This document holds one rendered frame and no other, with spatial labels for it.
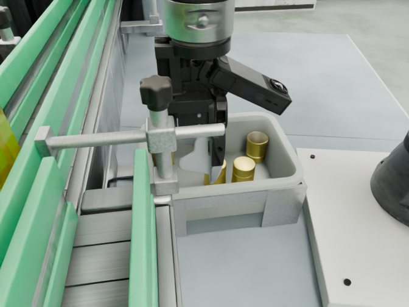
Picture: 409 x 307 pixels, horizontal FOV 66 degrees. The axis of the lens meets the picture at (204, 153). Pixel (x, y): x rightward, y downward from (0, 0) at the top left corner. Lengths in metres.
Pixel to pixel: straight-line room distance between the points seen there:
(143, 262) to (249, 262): 0.27
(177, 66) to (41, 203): 0.20
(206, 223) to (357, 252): 0.20
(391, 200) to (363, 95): 0.40
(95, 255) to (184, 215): 0.16
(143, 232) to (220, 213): 0.24
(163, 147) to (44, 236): 0.12
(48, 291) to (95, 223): 0.09
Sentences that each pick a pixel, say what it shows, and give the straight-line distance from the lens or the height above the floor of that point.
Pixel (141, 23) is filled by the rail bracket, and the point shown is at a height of 0.86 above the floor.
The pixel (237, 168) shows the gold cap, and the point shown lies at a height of 0.81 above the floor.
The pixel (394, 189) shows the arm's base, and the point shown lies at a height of 0.81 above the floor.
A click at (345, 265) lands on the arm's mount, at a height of 0.78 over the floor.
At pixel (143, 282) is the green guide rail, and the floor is 0.96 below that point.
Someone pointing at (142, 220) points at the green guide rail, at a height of 0.96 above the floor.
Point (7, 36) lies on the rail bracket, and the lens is 0.54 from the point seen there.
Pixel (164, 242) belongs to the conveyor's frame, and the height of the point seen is 0.88.
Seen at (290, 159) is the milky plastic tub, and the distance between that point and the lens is 0.47.
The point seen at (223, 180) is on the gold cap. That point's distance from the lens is 0.49.
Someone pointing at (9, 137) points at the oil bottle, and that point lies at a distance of 0.31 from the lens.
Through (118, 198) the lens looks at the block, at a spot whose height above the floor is 0.89.
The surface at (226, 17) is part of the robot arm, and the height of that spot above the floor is 1.03.
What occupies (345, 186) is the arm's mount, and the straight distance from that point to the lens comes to 0.54.
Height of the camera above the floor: 1.13
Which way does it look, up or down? 40 degrees down
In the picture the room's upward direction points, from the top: straight up
